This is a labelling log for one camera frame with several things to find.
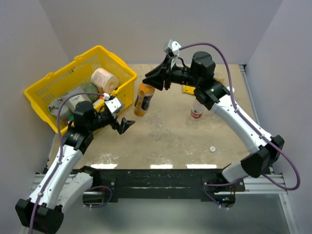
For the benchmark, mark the large white bottle cap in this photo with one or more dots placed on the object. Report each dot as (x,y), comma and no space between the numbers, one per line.
(231,90)

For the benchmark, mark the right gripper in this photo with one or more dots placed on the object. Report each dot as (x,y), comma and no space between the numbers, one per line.
(162,73)

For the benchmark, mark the pink toilet paper roll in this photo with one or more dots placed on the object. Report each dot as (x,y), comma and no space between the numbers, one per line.
(105,80)

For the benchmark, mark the green melon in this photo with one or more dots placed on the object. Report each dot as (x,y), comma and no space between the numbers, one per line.
(89,87)

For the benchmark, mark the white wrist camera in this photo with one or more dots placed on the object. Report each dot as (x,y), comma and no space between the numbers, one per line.
(113,104)
(172,49)

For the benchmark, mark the yellow chips bag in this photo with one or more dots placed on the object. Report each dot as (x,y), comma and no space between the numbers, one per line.
(190,90)

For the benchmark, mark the grey box with label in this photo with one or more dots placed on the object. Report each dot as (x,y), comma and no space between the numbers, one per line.
(73,101)

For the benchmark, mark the orange juice bottle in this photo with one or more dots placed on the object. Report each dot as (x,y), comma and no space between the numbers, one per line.
(144,95)

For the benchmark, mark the yellow plastic shopping basket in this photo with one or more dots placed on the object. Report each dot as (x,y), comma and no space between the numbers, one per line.
(76,73)

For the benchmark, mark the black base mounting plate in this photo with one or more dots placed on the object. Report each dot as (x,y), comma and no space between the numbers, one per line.
(203,184)

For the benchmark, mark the grey crumpled pouch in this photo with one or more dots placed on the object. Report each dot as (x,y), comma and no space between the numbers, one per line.
(65,112)

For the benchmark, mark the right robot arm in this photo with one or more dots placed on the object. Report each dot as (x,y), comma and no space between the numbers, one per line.
(262,146)

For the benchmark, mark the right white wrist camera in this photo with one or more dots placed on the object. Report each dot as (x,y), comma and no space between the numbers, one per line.
(172,49)

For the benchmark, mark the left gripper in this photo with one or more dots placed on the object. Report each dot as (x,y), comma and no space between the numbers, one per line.
(122,127)

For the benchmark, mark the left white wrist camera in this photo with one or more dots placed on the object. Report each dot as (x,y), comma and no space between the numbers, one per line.
(113,104)

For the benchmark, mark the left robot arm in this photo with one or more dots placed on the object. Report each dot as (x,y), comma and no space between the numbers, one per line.
(44,209)

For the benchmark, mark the red label water bottle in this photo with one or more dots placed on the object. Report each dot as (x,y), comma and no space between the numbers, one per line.
(197,110)

